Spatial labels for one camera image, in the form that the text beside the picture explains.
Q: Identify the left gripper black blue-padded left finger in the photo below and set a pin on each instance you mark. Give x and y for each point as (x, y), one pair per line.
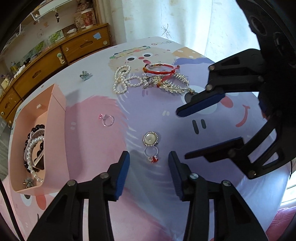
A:
(63, 219)

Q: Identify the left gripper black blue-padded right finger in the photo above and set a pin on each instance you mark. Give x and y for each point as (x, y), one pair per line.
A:
(233, 218)

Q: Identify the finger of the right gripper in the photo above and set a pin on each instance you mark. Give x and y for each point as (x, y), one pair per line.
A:
(238, 151)
(237, 73)

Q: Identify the blue flower brooch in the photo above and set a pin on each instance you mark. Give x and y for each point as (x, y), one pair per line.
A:
(28, 182)

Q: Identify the pink jewelry tray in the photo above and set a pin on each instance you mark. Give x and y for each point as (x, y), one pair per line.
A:
(47, 109)

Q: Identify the white floral curtain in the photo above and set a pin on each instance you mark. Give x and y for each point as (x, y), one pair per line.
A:
(215, 29)

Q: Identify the pink band smart watch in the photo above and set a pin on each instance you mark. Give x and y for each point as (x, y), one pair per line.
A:
(34, 149)

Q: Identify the round pearl brooch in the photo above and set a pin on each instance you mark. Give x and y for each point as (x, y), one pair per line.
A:
(150, 139)

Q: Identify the cartoon printed table cover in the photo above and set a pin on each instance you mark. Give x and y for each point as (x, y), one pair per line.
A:
(130, 143)

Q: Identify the red patterned cup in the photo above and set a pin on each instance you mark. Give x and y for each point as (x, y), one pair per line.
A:
(88, 18)

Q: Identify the wooden desk with drawers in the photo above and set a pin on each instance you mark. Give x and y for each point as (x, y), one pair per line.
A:
(57, 57)

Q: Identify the red string bangle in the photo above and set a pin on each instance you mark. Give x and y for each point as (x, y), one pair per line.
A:
(160, 69)

